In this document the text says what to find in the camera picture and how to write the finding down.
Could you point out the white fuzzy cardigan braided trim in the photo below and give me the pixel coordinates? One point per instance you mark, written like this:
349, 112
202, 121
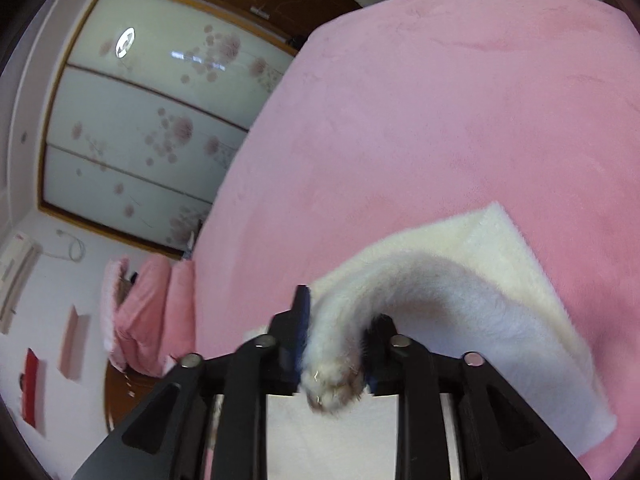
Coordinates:
467, 283

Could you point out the folded pink quilt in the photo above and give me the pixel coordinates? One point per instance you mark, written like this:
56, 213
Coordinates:
148, 325

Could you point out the red wall hanging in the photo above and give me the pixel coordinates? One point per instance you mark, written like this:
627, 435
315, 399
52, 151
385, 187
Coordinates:
32, 382

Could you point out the pink plush bed blanket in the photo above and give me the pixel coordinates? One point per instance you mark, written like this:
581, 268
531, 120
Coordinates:
411, 111

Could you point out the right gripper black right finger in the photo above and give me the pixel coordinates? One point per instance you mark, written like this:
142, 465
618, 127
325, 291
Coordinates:
458, 418

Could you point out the floral sliding wardrobe doors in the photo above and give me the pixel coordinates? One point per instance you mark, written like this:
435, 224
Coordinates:
152, 103

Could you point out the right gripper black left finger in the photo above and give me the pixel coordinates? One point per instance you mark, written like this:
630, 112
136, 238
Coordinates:
207, 418

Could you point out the white air conditioner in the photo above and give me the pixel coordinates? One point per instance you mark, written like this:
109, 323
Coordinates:
17, 261

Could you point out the dark wooden headboard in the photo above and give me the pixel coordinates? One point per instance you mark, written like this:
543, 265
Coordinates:
122, 392

